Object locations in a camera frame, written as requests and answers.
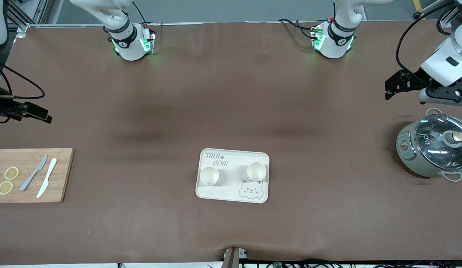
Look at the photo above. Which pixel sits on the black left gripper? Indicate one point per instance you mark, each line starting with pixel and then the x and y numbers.
pixel 413 78

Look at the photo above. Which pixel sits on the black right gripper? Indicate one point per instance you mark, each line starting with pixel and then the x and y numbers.
pixel 0 105

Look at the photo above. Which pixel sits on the white plastic cup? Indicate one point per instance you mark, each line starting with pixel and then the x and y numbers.
pixel 209 176
pixel 256 171

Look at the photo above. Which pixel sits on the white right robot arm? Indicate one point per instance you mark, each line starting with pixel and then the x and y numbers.
pixel 126 42

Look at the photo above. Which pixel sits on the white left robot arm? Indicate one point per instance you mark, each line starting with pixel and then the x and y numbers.
pixel 337 39

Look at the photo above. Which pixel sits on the grey plastic knife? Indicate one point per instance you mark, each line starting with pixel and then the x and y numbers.
pixel 32 174

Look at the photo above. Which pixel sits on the lemon slice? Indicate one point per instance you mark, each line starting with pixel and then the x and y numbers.
pixel 5 187
pixel 11 173

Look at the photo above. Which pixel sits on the white plastic knife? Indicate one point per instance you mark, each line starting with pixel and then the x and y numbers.
pixel 47 178

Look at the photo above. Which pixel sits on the glass pot lid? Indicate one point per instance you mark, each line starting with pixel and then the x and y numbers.
pixel 439 139

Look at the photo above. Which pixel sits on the bamboo cutting board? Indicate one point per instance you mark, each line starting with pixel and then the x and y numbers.
pixel 61 175

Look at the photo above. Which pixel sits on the grey electric cooking pot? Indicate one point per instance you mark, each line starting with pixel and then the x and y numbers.
pixel 410 156

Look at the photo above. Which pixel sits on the cream bear print tray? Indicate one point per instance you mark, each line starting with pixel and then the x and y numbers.
pixel 231 188

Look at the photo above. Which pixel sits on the aluminium frame rail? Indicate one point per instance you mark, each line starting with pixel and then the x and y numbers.
pixel 28 15
pixel 448 18

